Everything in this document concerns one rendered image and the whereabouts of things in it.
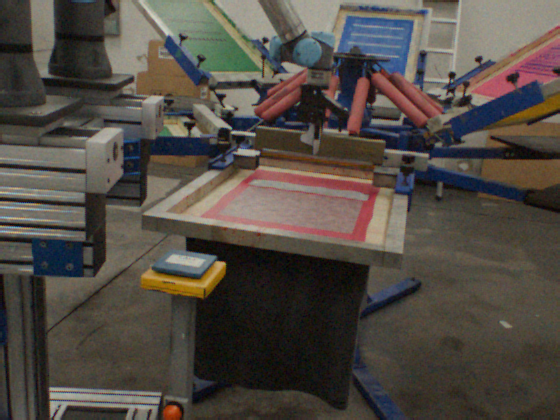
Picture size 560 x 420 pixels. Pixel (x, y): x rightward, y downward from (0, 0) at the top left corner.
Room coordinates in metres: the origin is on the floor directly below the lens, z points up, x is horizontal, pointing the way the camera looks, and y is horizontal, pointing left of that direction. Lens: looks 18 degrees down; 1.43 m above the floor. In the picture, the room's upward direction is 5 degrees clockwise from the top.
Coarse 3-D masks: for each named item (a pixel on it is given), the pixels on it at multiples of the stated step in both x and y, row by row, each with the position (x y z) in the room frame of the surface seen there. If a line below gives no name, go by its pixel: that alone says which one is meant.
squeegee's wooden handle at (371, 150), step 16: (256, 128) 1.92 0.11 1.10; (272, 128) 1.92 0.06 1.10; (256, 144) 1.92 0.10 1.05; (272, 144) 1.91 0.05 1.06; (288, 144) 1.90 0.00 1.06; (304, 144) 1.89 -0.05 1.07; (320, 144) 1.88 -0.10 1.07; (336, 144) 1.87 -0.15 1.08; (352, 144) 1.86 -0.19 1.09; (368, 144) 1.85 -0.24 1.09; (384, 144) 1.84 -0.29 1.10; (368, 160) 1.85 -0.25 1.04
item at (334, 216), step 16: (368, 192) 1.80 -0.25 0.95; (304, 208) 1.57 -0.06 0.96; (320, 208) 1.58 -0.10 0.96; (336, 208) 1.60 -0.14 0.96; (352, 208) 1.61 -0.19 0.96; (368, 208) 1.62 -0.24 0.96; (288, 224) 1.43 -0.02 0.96; (304, 224) 1.44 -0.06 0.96; (320, 224) 1.45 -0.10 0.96; (336, 224) 1.46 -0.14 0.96; (352, 224) 1.47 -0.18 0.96
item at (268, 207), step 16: (256, 176) 1.88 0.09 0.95; (272, 176) 1.89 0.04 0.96; (288, 176) 1.91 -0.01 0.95; (304, 176) 1.93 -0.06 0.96; (240, 192) 1.68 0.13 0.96; (256, 192) 1.69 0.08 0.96; (272, 192) 1.70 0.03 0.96; (288, 192) 1.72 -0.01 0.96; (304, 192) 1.73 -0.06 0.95; (224, 208) 1.51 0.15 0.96; (240, 208) 1.52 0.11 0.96; (256, 208) 1.54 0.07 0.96; (272, 208) 1.55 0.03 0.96; (288, 208) 1.56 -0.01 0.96; (256, 224) 1.41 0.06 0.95; (272, 224) 1.42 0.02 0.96
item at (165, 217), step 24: (288, 168) 2.01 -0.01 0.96; (312, 168) 1.99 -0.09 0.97; (336, 168) 1.98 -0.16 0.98; (192, 192) 1.52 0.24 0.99; (144, 216) 1.31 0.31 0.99; (168, 216) 1.31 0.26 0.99; (192, 216) 1.32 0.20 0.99; (216, 240) 1.27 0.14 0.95; (240, 240) 1.26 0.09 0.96; (264, 240) 1.25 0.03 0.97; (288, 240) 1.24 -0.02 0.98; (312, 240) 1.23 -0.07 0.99; (336, 240) 1.24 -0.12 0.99; (384, 264) 1.20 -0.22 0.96
